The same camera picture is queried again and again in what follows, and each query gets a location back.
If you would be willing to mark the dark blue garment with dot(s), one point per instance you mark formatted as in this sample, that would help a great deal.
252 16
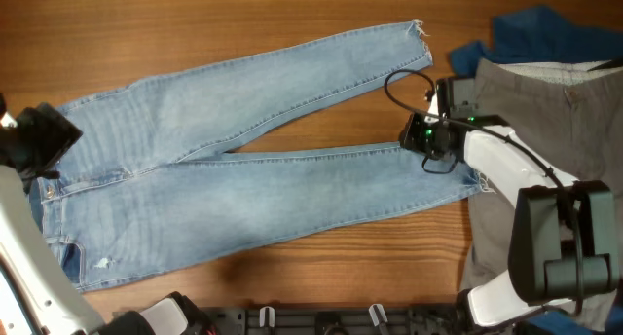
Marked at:
538 34

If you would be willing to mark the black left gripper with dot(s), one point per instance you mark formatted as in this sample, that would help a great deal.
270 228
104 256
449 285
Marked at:
55 130

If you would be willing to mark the grey trousers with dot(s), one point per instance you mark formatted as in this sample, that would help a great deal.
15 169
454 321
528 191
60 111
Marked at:
569 114

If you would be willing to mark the light blue denim jeans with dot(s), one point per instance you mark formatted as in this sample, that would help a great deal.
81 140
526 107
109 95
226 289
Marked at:
159 182

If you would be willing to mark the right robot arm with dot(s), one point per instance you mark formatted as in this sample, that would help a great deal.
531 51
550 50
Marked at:
562 246

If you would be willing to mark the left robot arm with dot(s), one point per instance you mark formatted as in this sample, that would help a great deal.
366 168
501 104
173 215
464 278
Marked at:
45 300

